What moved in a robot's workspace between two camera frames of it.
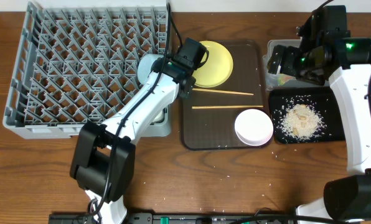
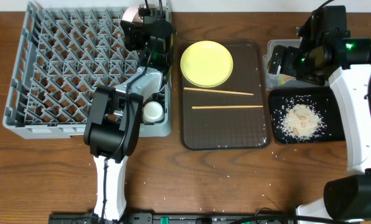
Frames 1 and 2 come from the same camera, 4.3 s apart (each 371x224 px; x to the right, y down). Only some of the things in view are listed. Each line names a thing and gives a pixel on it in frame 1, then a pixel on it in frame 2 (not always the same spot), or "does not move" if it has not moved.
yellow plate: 218,68 does not move
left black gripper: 202,53 -> 131,35
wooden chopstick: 221,91 does not move
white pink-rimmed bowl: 253,127 -> 131,14
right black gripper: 290,54 does not move
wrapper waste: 282,78 does not move
